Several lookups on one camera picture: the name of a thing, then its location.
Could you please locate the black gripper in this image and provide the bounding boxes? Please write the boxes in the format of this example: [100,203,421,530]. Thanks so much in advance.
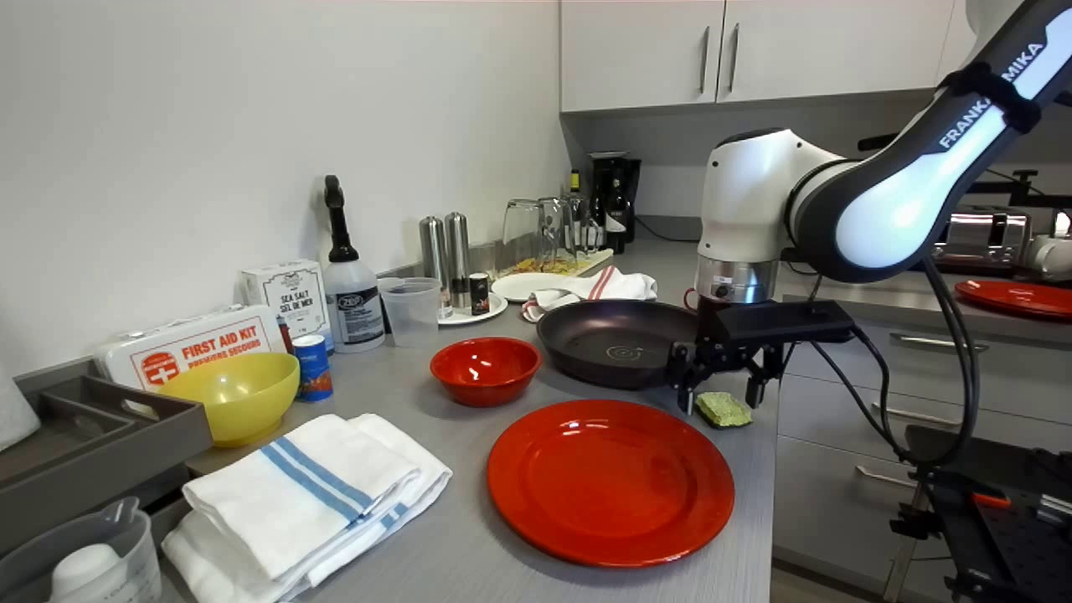
[667,335,789,417]

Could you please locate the yellow green sponge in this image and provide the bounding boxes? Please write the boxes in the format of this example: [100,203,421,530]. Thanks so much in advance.
[692,388,757,431]

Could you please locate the dark frying pan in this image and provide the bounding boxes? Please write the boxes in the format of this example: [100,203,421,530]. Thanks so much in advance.
[531,298,710,392]

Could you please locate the white towel red stripe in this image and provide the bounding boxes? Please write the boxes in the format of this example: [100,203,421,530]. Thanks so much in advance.
[520,263,663,329]

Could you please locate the red dinner plate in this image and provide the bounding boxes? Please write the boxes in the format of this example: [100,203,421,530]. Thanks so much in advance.
[950,274,1072,326]
[481,399,735,574]

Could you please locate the yellow patterned mat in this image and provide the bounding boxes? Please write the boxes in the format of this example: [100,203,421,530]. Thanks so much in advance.
[494,245,617,281]

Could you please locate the black coffee machine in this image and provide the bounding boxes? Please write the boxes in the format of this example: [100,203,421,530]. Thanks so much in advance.
[582,148,647,254]

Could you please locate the white dinner plate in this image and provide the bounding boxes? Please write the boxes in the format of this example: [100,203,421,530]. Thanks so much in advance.
[489,269,596,308]

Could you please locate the red bowl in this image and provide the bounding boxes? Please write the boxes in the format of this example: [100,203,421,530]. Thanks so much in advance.
[427,335,543,410]

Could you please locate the small white saucer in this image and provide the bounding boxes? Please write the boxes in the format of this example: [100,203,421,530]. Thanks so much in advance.
[436,290,512,331]

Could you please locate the steel shaker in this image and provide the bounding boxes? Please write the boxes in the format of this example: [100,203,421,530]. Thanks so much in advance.
[441,209,471,305]
[417,215,450,281]

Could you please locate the steel toaster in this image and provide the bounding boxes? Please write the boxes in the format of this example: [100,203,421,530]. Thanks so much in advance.
[931,209,1035,270]

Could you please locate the black equipment stand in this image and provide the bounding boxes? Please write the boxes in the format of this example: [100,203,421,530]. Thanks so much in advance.
[885,421,1072,603]

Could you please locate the clear plastic container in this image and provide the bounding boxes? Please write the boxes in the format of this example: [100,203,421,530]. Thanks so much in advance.
[377,274,446,335]

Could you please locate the white appliance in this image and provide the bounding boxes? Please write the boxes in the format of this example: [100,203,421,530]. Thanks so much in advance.
[1032,231,1072,281]

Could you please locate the spray bottle black nozzle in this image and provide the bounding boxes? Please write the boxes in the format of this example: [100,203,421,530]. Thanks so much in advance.
[322,171,395,351]

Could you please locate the blue can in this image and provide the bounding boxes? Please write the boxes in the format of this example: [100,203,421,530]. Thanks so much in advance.
[288,331,336,406]

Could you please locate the white towel blue stripes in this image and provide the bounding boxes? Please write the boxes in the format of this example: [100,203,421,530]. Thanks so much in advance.
[158,411,456,603]

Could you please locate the small white box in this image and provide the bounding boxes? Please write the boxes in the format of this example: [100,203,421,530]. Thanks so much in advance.
[239,258,332,344]

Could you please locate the yellow green bowl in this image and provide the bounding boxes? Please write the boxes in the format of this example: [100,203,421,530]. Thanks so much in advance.
[155,349,306,451]

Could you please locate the white first aid kit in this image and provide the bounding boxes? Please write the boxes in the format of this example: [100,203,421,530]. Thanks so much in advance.
[94,302,288,395]

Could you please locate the clear plastic measuring jug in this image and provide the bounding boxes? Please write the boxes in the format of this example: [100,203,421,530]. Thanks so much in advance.
[0,497,164,603]

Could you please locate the grey tray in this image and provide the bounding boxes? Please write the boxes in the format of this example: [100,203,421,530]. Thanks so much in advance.
[0,358,215,557]

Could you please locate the white cap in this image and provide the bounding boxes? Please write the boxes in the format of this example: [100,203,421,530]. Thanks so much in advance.
[43,542,131,603]

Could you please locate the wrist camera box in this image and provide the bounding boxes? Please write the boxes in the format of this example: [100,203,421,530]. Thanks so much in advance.
[700,298,856,349]

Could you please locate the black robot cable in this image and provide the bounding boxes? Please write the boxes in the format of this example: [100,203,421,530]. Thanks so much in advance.
[801,258,983,473]

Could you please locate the white wall cabinets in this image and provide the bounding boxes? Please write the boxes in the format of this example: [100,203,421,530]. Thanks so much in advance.
[556,0,983,112]

